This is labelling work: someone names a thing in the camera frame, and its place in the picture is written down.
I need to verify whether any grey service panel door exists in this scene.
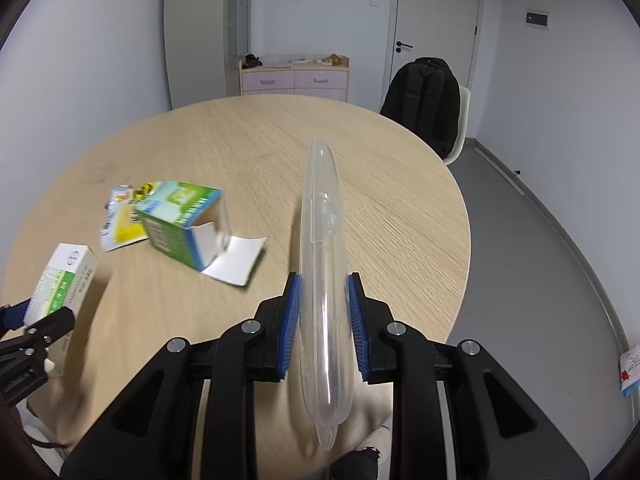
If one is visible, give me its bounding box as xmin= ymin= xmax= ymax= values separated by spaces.
xmin=227 ymin=0 xmax=252 ymax=59

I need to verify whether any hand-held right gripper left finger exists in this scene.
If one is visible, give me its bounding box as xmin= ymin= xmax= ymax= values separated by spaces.
xmin=60 ymin=272 xmax=303 ymax=480

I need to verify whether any white shell chair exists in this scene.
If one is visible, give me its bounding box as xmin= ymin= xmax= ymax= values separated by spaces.
xmin=444 ymin=86 xmax=472 ymax=166

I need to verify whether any round wooden table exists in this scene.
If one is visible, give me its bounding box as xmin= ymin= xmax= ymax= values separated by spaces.
xmin=0 ymin=94 xmax=472 ymax=480

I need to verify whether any black backpack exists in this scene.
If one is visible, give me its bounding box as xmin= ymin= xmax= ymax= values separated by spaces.
xmin=380 ymin=57 xmax=462 ymax=158

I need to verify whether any person's right white shoe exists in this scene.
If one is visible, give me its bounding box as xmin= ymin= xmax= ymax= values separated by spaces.
xmin=362 ymin=422 xmax=394 ymax=461

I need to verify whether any yellow white sachet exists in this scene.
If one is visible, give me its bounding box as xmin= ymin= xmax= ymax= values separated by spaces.
xmin=99 ymin=200 xmax=150 ymax=253

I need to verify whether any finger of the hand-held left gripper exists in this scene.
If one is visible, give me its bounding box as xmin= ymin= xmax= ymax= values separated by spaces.
xmin=0 ymin=300 xmax=31 ymax=335
xmin=0 ymin=305 xmax=77 ymax=357

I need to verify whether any white door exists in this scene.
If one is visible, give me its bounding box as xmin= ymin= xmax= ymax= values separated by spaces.
xmin=387 ymin=0 xmax=485 ymax=111

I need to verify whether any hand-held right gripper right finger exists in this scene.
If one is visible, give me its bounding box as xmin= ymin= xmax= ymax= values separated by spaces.
xmin=346 ymin=272 xmax=591 ymax=480

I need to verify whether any clear plastic tube case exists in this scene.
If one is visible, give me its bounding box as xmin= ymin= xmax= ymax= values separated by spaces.
xmin=292 ymin=140 xmax=352 ymax=451

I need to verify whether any white green medicine box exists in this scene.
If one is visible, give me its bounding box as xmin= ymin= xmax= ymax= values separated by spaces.
xmin=24 ymin=242 xmax=99 ymax=376

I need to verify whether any white red blue packet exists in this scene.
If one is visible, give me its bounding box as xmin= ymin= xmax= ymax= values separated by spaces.
xmin=619 ymin=344 xmax=640 ymax=400

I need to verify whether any white orange sachet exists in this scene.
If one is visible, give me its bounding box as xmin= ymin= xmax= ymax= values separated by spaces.
xmin=106 ymin=185 xmax=135 ymax=211

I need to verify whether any open green white carton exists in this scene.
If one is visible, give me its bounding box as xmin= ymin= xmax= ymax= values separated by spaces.
xmin=135 ymin=180 xmax=268 ymax=287

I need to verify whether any pink drawer cabinet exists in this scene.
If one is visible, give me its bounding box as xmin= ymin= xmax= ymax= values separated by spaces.
xmin=239 ymin=53 xmax=352 ymax=104

